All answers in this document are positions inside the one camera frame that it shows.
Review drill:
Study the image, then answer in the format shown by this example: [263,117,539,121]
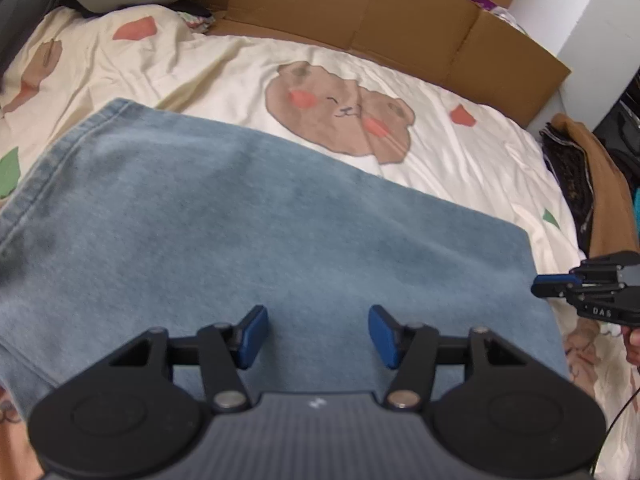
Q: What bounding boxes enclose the brown cardboard sheet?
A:
[182,0,572,128]

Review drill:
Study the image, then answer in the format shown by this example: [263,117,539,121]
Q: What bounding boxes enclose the person's right hand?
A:
[622,325,640,367]

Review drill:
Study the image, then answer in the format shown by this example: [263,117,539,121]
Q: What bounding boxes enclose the black cable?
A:
[590,370,640,480]

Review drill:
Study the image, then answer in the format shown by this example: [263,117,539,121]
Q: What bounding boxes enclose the cream printed bedsheet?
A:
[0,2,640,480]

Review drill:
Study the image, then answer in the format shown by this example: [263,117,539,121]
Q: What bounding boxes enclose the brown garment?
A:
[550,112,640,261]

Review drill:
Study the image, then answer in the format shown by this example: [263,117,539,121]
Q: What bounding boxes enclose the dark grey duvet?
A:
[0,0,58,76]

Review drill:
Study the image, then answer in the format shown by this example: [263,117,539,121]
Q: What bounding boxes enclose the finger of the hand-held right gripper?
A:
[531,272,576,298]

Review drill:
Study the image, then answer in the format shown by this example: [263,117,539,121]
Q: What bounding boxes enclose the blue denim pants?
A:
[0,97,571,411]

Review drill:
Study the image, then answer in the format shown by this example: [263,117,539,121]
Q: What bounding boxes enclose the dark patterned cloth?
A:
[540,127,596,256]

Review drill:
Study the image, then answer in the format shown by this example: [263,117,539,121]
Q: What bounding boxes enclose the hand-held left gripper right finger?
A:
[368,305,528,411]

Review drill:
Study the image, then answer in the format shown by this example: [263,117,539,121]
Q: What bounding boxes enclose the floral cloth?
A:
[182,10,218,33]

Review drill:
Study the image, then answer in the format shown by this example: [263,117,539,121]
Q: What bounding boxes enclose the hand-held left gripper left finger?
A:
[109,305,269,413]

